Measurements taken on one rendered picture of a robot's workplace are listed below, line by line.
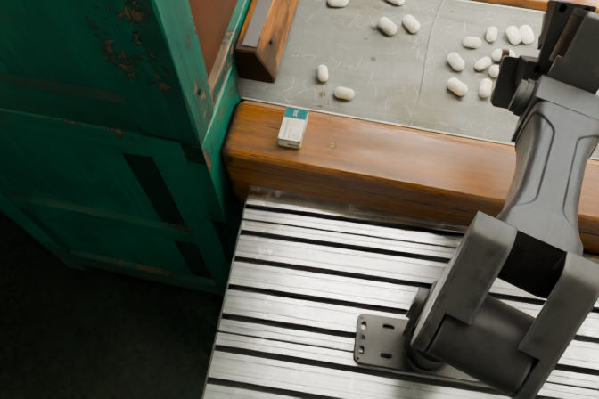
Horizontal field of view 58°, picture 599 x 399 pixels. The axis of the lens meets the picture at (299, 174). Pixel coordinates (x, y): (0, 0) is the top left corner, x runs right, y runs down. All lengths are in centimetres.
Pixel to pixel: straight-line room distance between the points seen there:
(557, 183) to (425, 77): 52
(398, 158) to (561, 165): 38
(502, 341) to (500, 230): 8
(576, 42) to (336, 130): 37
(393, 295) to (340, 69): 39
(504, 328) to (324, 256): 46
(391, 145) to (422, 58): 21
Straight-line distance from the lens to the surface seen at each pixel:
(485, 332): 43
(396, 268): 85
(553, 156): 49
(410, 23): 100
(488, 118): 93
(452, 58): 97
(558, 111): 55
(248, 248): 86
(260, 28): 84
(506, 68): 74
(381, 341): 81
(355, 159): 82
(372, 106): 90
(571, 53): 63
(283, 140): 81
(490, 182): 84
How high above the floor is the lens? 147
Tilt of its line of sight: 61 degrees down
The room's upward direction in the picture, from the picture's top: 2 degrees counter-clockwise
